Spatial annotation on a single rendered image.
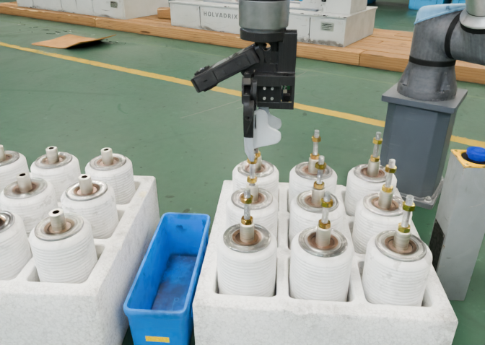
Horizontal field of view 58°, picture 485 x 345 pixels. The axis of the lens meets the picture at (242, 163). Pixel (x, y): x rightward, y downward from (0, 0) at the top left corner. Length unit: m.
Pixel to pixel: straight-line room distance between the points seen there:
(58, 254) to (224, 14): 2.73
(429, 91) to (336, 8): 1.78
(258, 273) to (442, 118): 0.74
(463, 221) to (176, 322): 0.56
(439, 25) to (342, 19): 1.70
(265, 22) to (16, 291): 0.56
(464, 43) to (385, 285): 0.66
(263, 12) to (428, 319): 0.50
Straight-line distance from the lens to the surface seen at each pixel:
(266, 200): 0.79
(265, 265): 0.68
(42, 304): 0.79
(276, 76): 0.67
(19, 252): 0.83
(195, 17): 3.47
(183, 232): 1.02
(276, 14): 0.65
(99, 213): 0.84
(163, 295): 0.97
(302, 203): 0.78
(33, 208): 0.89
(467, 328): 1.00
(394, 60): 2.72
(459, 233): 0.94
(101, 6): 4.22
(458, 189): 0.89
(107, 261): 0.80
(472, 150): 0.89
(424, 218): 1.29
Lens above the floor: 0.67
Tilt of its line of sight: 27 degrees down
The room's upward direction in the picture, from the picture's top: straight up
